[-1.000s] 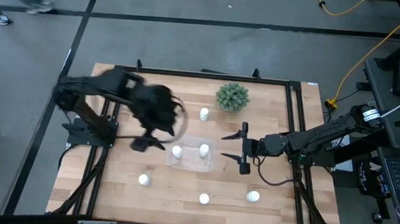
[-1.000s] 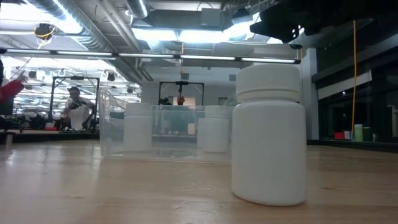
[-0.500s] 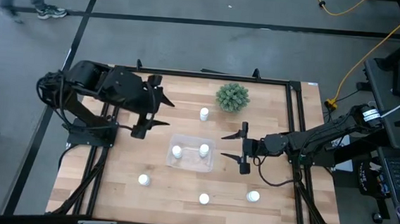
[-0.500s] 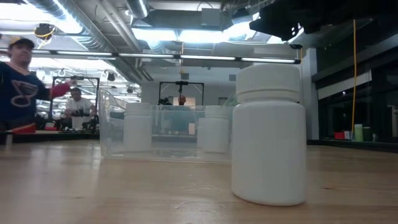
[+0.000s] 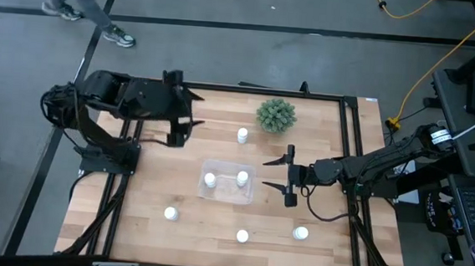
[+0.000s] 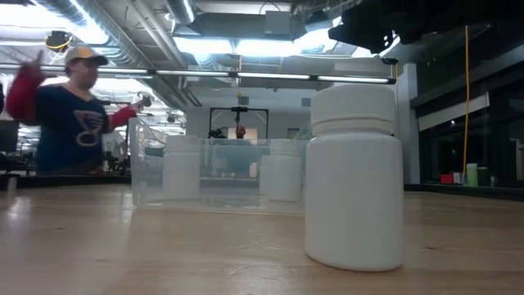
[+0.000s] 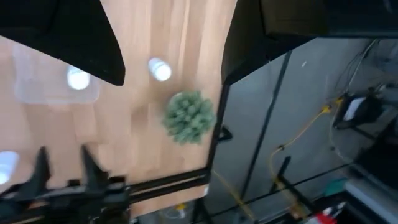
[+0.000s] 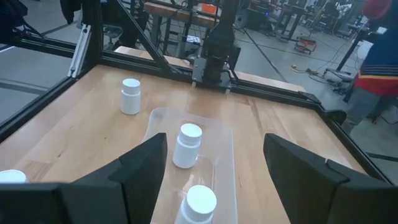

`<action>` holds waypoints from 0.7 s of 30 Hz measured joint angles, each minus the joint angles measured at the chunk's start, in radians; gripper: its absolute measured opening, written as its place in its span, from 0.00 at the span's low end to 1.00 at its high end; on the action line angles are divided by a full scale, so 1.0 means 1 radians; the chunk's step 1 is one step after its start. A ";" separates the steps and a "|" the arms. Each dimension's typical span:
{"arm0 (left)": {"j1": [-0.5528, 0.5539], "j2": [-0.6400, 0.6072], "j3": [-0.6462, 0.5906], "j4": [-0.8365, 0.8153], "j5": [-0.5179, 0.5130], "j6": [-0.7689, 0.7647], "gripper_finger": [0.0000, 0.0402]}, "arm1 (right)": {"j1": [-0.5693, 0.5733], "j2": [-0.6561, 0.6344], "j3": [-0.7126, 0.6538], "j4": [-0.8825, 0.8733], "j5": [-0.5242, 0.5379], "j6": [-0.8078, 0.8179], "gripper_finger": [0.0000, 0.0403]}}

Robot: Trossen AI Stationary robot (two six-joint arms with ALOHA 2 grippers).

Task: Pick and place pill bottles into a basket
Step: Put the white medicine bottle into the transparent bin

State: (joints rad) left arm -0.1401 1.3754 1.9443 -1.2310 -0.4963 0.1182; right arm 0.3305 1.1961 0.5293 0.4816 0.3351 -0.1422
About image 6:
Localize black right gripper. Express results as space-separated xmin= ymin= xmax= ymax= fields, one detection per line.
xmin=327 ymin=0 xmax=524 ymax=54

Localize clear plastic basket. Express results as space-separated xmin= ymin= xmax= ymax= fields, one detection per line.
xmin=129 ymin=117 xmax=308 ymax=215

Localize grey ceiling box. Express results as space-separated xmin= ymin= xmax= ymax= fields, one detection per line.
xmin=264 ymin=10 xmax=292 ymax=36

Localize overhead light bar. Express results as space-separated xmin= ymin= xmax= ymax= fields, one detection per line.
xmin=0 ymin=61 xmax=397 ymax=85

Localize person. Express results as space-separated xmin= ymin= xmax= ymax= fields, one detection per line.
xmin=227 ymin=125 xmax=257 ymax=175
xmin=6 ymin=45 xmax=144 ymax=175

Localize light green cup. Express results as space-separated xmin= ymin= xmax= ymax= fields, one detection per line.
xmin=466 ymin=162 xmax=479 ymax=188

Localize black background table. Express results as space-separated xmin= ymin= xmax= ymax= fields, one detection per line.
xmin=403 ymin=183 xmax=524 ymax=202
xmin=0 ymin=174 xmax=132 ymax=190

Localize person's cap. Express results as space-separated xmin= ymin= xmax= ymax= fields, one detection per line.
xmin=64 ymin=45 xmax=110 ymax=67

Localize black monitor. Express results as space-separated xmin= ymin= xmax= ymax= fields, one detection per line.
xmin=0 ymin=119 xmax=20 ymax=152

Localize yellow hanging cable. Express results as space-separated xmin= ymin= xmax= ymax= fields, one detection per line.
xmin=462 ymin=25 xmax=471 ymax=184

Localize black metal rig frame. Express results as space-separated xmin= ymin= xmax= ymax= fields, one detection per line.
xmin=209 ymin=106 xmax=270 ymax=140

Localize silver ceiling duct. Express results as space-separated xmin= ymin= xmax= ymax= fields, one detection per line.
xmin=165 ymin=0 xmax=197 ymax=25

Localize black ceiling cable reel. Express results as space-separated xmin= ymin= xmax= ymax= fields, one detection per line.
xmin=44 ymin=30 xmax=74 ymax=52

